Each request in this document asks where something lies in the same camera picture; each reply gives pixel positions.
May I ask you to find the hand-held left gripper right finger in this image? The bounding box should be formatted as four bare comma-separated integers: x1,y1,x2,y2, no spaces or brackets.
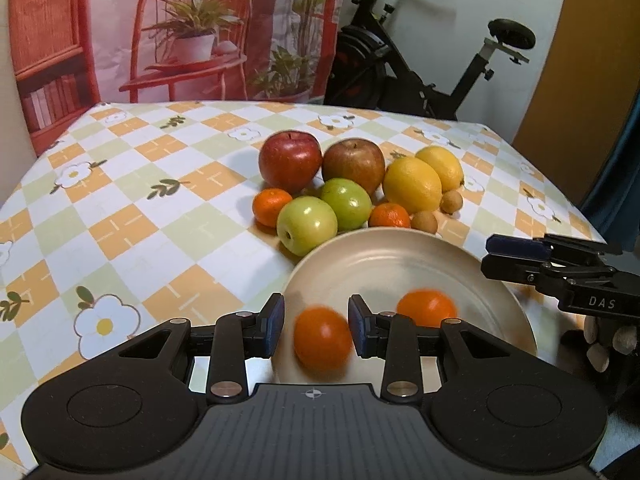
348,294,521,405

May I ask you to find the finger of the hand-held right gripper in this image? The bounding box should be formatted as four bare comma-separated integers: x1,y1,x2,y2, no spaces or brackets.
481,254,618,301
486,233,623,267

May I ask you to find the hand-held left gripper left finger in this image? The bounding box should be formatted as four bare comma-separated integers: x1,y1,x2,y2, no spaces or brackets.
119,293,286,405

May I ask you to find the orange tangerine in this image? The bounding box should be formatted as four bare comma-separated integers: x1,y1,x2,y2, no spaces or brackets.
396,290,458,328
293,306,354,373
369,202,412,229
252,188,293,228

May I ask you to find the beige round plate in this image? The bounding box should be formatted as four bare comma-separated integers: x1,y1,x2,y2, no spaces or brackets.
272,227,538,386

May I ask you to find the green apple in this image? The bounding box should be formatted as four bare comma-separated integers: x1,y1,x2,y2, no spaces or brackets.
320,178,373,232
277,196,339,257

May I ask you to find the yellow lemon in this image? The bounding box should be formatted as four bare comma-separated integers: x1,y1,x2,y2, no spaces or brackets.
416,146,465,192
383,156,443,213

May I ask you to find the brownish red apple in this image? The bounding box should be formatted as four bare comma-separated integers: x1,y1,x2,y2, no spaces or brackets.
322,138,386,195

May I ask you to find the person's right hand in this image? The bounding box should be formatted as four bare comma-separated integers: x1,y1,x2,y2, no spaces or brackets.
582,315,640,374

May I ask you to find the dark teal cloth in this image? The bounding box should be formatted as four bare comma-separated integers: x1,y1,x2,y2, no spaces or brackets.
580,110,640,258

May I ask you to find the checked floral tablecloth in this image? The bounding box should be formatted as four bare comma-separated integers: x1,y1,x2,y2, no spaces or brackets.
0,101,608,480

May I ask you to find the orange wooden door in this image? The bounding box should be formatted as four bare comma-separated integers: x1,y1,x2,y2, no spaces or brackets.
512,0,640,206

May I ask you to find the black exercise bike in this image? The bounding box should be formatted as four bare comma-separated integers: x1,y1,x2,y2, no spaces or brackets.
324,0,537,122

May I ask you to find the pink printed backdrop cloth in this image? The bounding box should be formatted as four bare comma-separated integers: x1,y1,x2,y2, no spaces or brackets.
9,0,351,158

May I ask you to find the white panel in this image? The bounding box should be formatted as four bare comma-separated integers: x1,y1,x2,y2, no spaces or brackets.
0,0,37,201

